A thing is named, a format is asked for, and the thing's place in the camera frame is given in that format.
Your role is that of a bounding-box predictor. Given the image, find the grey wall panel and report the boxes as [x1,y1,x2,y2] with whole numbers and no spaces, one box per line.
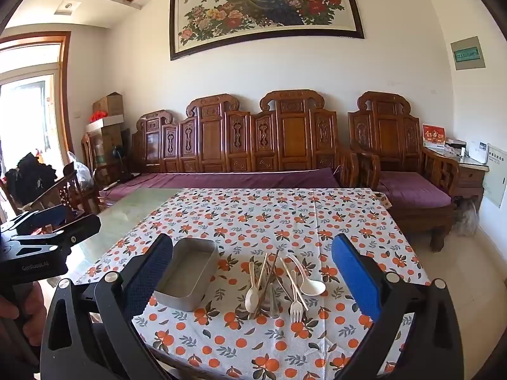
[482,143,507,209]

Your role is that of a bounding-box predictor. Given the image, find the brown wooden chopstick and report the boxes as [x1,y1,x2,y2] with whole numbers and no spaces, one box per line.
[252,250,280,320]

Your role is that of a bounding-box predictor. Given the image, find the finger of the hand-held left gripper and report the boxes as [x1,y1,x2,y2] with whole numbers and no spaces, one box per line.
[10,213,102,253]
[0,205,86,243]

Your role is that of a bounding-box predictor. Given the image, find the orange-print tablecloth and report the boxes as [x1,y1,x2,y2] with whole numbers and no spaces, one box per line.
[75,187,431,380]

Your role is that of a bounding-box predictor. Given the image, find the white plastic fork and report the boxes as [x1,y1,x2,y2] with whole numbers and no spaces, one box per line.
[289,271,304,324]

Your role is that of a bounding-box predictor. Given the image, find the steel spoon smiley handle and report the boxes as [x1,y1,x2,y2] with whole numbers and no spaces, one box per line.
[258,262,277,314]

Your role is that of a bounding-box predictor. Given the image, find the wooden door frame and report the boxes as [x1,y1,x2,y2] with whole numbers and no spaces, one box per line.
[0,31,74,164]

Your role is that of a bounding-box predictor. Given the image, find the carved wooden sofa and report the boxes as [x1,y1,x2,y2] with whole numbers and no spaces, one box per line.
[130,90,359,189]

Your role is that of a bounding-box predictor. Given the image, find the framed peacock painting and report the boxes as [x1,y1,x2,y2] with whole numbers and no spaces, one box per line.
[169,0,365,61]

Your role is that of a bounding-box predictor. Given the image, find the small cream spoon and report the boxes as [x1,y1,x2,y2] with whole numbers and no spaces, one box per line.
[244,261,261,313]

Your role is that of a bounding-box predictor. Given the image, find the purple armchair cushion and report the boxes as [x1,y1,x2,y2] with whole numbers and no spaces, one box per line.
[376,171,452,210]

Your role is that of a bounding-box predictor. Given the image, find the dark cloth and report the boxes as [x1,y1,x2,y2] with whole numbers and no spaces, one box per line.
[3,152,56,211]

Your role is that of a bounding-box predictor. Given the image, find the tall cardboard box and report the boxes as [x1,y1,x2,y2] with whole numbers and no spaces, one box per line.
[89,124,124,168]

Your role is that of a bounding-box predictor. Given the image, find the wall box with green label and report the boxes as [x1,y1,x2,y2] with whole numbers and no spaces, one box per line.
[450,36,486,71]

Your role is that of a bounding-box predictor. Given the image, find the clear plastic bag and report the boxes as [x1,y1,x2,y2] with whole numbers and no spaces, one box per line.
[67,151,96,191]

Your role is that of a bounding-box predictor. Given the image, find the red desk calendar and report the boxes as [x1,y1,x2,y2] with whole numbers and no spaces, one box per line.
[421,123,448,147]

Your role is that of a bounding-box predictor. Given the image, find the brown cardboard box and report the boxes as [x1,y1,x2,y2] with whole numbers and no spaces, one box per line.
[93,92,125,118]

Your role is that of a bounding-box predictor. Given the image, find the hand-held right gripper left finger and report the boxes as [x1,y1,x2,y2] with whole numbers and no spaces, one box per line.
[40,233,175,380]

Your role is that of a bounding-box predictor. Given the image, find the white box with red flowers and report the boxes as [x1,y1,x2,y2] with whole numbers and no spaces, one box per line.
[86,111,125,136]

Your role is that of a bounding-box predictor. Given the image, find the grey plastic bag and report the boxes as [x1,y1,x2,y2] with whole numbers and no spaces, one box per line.
[453,198,480,235]

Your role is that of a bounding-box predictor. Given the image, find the large white spoon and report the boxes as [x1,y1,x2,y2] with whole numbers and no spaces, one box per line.
[286,255,328,297]

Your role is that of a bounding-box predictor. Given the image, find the purple sofa cushion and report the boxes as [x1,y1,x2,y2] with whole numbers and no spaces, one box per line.
[99,167,342,203]

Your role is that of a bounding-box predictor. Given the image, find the grey metal box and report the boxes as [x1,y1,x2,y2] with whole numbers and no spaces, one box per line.
[153,237,220,313]

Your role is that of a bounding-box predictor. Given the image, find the white device box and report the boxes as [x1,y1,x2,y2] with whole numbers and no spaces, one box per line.
[467,140,490,164]

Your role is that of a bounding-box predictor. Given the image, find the wooden side table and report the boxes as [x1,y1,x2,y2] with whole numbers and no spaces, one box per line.
[449,154,490,203]

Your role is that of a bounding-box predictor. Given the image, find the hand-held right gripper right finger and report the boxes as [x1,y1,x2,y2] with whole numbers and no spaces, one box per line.
[331,233,472,380]

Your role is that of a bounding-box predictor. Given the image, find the low carved wooden chair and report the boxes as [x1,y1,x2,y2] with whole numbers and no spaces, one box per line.
[23,170,100,223]

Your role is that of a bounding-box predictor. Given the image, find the carved wooden armchair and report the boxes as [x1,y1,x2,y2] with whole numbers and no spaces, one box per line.
[347,91,460,252]

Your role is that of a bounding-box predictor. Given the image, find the person's left hand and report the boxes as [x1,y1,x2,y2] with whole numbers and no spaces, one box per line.
[0,283,48,330]

